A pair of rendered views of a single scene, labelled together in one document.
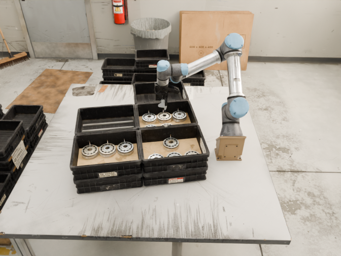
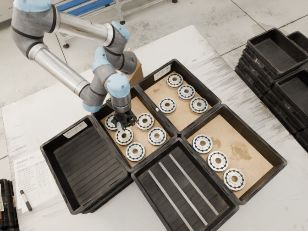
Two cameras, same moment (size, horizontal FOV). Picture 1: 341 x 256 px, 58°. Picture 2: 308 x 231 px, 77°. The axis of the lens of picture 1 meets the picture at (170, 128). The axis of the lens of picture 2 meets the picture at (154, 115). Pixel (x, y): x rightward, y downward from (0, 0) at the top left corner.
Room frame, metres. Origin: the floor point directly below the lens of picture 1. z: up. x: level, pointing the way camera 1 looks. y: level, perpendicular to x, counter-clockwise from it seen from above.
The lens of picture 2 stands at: (1.74, 0.47, 1.84)
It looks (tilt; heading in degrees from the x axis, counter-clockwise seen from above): 64 degrees down; 253
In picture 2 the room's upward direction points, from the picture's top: 11 degrees counter-clockwise
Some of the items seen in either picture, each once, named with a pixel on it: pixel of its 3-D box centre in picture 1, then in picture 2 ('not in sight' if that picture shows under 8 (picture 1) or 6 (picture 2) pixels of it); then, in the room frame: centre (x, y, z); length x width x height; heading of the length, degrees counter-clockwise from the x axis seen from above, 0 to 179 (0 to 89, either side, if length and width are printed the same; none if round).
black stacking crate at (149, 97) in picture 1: (160, 98); (86, 162); (2.02, 0.08, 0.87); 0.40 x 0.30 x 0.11; 100
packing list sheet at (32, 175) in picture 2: (175, 92); (33, 177); (2.39, -0.05, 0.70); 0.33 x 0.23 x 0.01; 90
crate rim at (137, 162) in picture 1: (106, 148); (230, 149); (1.36, 0.38, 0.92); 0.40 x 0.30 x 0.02; 100
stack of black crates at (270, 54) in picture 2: not in sight; (265, 67); (0.42, -0.15, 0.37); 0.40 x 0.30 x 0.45; 90
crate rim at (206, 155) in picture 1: (172, 142); (176, 93); (1.43, -0.01, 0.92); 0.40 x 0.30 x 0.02; 100
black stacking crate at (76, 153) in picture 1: (107, 155); (228, 151); (1.36, 0.38, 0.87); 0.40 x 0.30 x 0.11; 100
